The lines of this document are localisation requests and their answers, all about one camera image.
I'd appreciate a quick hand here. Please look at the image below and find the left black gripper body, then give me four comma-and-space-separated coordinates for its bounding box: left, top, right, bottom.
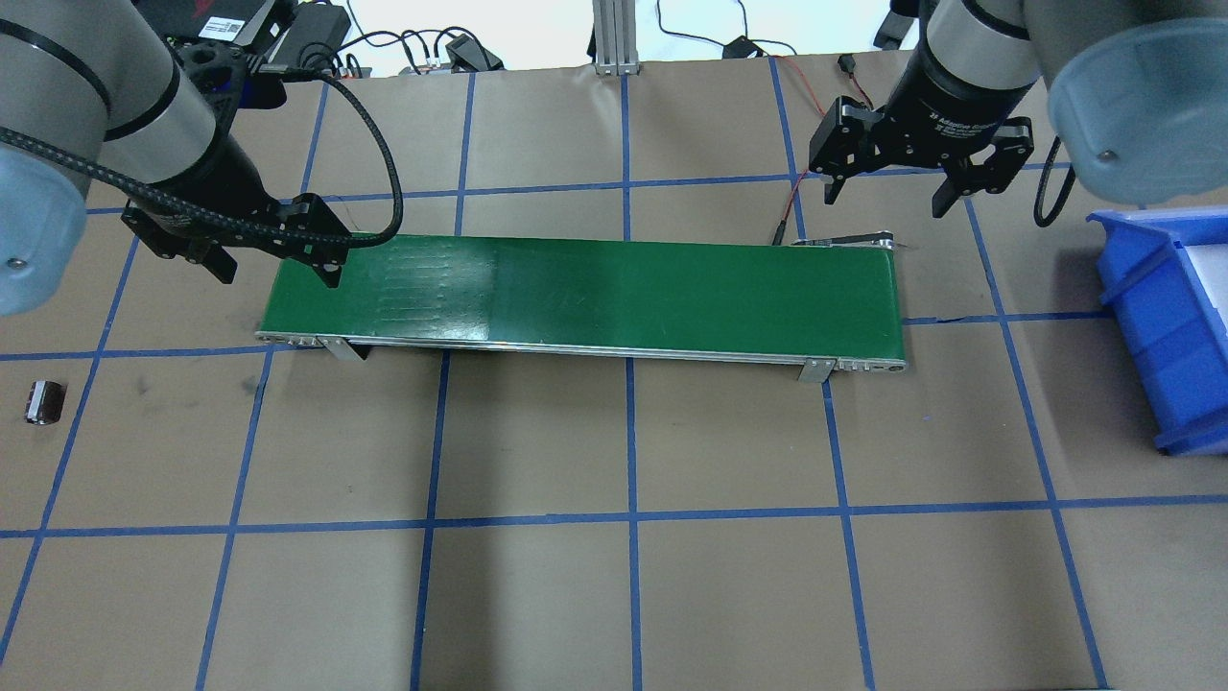
120, 172, 289, 264

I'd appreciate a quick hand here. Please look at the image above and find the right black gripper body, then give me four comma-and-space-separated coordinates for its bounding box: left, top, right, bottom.
878, 43, 1032, 169

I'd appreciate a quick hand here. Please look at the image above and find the black cylindrical capacitor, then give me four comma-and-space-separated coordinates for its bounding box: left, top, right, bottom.
25, 379, 68, 427

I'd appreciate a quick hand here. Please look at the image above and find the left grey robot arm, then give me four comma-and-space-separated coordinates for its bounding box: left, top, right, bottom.
1, 1, 351, 315

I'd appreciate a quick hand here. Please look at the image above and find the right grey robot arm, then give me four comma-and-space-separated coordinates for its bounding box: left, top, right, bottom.
808, 1, 1227, 216

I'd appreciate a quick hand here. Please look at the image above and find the green conveyor belt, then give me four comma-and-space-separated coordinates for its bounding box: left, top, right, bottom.
257, 234, 907, 380

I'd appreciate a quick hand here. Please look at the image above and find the black power adapter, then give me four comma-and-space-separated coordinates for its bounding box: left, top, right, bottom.
268, 2, 352, 69

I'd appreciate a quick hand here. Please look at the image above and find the blue plastic bin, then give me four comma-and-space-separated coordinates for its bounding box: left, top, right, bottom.
1087, 205, 1227, 457

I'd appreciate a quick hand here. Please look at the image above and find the red black power wire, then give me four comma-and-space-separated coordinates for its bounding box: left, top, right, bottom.
768, 53, 876, 248

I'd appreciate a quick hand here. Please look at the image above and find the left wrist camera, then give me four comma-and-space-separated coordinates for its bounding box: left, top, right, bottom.
176, 39, 289, 117

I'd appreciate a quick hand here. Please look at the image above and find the black braided camera cable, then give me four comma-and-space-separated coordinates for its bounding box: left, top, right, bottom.
0, 63, 404, 252

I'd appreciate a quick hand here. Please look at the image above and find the aluminium frame post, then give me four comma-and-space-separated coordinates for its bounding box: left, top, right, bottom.
592, 0, 641, 76

